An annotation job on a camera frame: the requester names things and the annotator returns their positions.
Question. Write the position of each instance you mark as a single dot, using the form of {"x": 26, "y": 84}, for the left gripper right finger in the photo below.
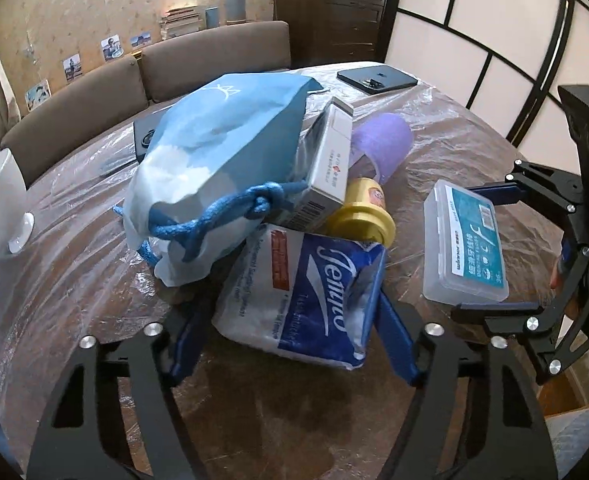
{"x": 473, "y": 414}

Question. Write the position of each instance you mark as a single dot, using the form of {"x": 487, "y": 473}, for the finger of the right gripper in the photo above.
{"x": 499, "y": 194}
{"x": 477, "y": 313}

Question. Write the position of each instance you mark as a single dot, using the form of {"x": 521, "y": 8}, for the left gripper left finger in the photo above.
{"x": 112, "y": 413}

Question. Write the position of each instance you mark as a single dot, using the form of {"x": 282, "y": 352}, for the clear floss pick box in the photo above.
{"x": 463, "y": 259}

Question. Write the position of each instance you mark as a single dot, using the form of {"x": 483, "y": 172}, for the blue white tissue pack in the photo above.
{"x": 303, "y": 296}

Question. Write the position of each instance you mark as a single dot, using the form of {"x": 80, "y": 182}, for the purple cylindrical hair roller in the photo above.
{"x": 379, "y": 146}

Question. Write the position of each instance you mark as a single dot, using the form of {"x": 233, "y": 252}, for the dark blue smartphone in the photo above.
{"x": 377, "y": 79}

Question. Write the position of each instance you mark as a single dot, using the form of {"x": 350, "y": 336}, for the white long medicine box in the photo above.
{"x": 322, "y": 162}

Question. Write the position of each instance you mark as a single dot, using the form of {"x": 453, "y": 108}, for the white ceramic footed bowl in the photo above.
{"x": 16, "y": 222}

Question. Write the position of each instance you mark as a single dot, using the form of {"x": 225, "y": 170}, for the dark wooden dresser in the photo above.
{"x": 331, "y": 31}

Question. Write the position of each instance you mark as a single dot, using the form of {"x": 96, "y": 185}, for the brown fabric sofa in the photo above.
{"x": 119, "y": 90}

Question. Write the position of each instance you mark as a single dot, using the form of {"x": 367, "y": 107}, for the black foldable phone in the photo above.
{"x": 144, "y": 130}

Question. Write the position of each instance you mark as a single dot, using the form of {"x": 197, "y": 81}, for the grey speaker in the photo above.
{"x": 235, "y": 11}

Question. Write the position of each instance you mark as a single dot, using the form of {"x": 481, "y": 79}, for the stack of books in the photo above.
{"x": 181, "y": 21}

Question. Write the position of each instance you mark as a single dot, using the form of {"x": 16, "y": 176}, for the blue white drawstring bag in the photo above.
{"x": 219, "y": 162}

